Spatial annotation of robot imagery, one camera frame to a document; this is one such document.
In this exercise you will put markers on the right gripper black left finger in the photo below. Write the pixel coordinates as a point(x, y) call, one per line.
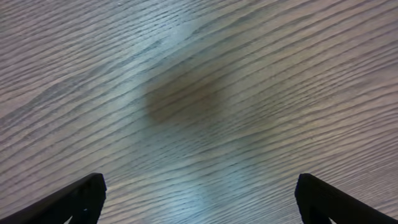
point(79, 202)

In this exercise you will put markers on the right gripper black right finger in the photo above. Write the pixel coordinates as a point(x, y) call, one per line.
point(321, 203)

